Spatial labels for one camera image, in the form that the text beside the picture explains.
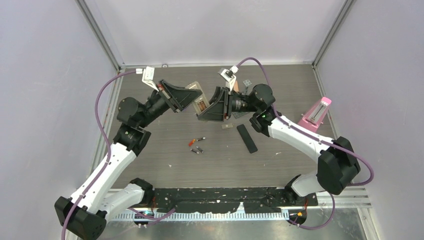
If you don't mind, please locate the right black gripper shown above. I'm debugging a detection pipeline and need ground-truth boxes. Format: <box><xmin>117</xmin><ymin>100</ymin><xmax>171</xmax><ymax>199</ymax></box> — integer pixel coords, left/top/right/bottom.
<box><xmin>197</xmin><ymin>86</ymin><xmax>261</xmax><ymax>123</ymax></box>

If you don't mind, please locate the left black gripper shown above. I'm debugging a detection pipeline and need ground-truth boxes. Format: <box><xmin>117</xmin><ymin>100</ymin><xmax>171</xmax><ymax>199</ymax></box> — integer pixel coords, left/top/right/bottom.
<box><xmin>138</xmin><ymin>79</ymin><xmax>201</xmax><ymax>129</ymax></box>

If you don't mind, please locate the beige remote control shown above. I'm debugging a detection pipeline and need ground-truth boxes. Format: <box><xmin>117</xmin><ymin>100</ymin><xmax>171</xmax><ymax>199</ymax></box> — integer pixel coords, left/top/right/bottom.
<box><xmin>185</xmin><ymin>81</ymin><xmax>210</xmax><ymax>115</ymax></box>

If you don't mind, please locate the beige battery cover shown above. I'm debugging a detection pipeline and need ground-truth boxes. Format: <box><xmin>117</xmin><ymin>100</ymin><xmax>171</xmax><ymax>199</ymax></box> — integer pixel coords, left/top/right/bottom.
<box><xmin>221</xmin><ymin>124</ymin><xmax>234</xmax><ymax>130</ymax></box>

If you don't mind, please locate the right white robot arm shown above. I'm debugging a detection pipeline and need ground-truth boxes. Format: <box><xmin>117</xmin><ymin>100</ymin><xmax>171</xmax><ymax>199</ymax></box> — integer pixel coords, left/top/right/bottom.
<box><xmin>197</xmin><ymin>83</ymin><xmax>361</xmax><ymax>205</ymax></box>

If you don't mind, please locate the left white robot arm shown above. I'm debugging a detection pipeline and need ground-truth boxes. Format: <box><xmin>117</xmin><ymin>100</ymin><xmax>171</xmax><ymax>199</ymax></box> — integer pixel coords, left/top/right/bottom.
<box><xmin>54</xmin><ymin>80</ymin><xmax>203</xmax><ymax>240</ymax></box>

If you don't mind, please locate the black remote control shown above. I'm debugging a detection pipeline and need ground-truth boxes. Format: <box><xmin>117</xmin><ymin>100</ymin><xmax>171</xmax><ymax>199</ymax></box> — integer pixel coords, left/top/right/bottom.
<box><xmin>236</xmin><ymin>124</ymin><xmax>258</xmax><ymax>154</ymax></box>

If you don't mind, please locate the grey lego baseplate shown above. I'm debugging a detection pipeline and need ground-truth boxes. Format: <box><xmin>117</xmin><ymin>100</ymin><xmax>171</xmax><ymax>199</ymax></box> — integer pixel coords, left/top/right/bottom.
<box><xmin>231</xmin><ymin>111</ymin><xmax>250</xmax><ymax>119</ymax></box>

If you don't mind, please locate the orange wooden block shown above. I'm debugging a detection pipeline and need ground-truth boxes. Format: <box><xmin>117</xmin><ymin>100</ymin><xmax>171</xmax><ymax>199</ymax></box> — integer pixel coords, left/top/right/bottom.
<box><xmin>233</xmin><ymin>81</ymin><xmax>240</xmax><ymax>92</ymax></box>

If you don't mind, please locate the grey lego tower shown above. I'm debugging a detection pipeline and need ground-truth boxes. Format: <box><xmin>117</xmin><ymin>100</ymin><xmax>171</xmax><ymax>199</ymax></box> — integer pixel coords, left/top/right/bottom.
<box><xmin>243</xmin><ymin>79</ymin><xmax>252</xmax><ymax>87</ymax></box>

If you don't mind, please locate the orange battery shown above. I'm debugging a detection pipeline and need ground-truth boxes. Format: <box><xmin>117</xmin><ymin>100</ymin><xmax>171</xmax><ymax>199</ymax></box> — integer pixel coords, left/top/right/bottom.
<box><xmin>188</xmin><ymin>139</ymin><xmax>197</xmax><ymax>147</ymax></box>

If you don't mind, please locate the pink metronome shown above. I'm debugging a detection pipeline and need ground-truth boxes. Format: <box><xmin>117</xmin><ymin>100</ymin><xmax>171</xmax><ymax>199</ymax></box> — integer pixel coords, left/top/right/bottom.
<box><xmin>297</xmin><ymin>97</ymin><xmax>332</xmax><ymax>133</ymax></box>

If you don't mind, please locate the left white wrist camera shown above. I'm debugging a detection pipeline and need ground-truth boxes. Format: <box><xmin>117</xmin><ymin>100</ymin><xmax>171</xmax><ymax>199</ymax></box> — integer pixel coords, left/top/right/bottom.
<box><xmin>135</xmin><ymin>66</ymin><xmax>159</xmax><ymax>92</ymax></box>

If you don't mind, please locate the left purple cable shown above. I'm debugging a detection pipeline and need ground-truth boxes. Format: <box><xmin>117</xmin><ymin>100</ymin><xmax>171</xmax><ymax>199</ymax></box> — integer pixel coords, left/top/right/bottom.
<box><xmin>60</xmin><ymin>68</ymin><xmax>143</xmax><ymax>240</ymax></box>

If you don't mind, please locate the purple cable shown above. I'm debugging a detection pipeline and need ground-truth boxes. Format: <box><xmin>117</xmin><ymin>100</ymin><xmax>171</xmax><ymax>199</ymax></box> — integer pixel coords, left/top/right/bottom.
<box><xmin>60</xmin><ymin>68</ymin><xmax>143</xmax><ymax>240</ymax></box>
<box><xmin>235</xmin><ymin>57</ymin><xmax>375</xmax><ymax>231</ymax></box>

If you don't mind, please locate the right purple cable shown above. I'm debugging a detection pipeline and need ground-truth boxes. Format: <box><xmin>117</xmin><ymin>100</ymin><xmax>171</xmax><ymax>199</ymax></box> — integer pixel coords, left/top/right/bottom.
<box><xmin>235</xmin><ymin>57</ymin><xmax>375</xmax><ymax>231</ymax></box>

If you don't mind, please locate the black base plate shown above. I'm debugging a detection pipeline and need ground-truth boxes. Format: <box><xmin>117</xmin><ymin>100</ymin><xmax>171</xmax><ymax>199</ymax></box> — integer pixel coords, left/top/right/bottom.
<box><xmin>148</xmin><ymin>187</ymin><xmax>305</xmax><ymax>214</ymax></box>

